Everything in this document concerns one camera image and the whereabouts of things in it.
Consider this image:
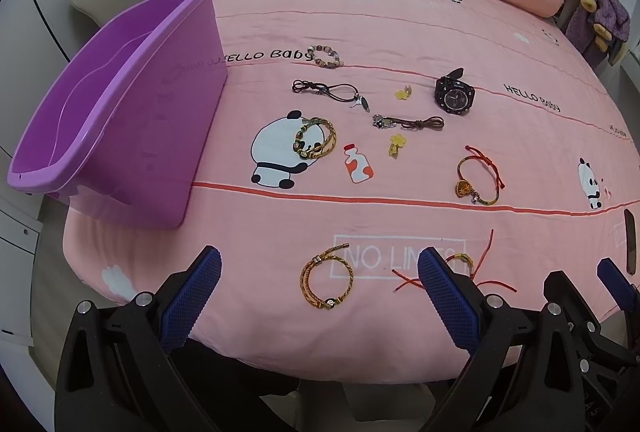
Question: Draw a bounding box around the red string colourful bracelet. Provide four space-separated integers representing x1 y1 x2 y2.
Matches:
390 228 519 295

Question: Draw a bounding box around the red string heart bracelet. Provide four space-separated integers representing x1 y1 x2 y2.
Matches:
453 144 507 207

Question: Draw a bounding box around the yellow braided double bracelet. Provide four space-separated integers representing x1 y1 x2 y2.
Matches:
298 242 355 312

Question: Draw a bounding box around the brown cord charm bracelet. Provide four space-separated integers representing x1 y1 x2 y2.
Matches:
371 112 446 133

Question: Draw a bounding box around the yellow braided beaded bracelet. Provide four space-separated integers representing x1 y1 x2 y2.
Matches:
293 116 338 161

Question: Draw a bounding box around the black wrist watch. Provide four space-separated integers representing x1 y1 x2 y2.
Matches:
434 68 475 116

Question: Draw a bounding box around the yellow flower hair clip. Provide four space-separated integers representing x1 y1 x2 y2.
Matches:
395 85 412 102

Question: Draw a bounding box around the black cord necklace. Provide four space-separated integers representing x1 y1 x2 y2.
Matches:
290 79 372 113

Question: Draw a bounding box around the beaded stone bracelet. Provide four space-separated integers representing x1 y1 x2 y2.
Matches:
309 43 345 69

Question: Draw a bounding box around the purple plastic basin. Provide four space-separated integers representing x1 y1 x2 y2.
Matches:
6 0 228 230

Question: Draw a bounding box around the pink panda bed sheet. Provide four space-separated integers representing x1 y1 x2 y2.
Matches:
63 0 639 383

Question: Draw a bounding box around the purple plush clothing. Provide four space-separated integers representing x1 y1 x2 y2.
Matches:
556 0 631 69

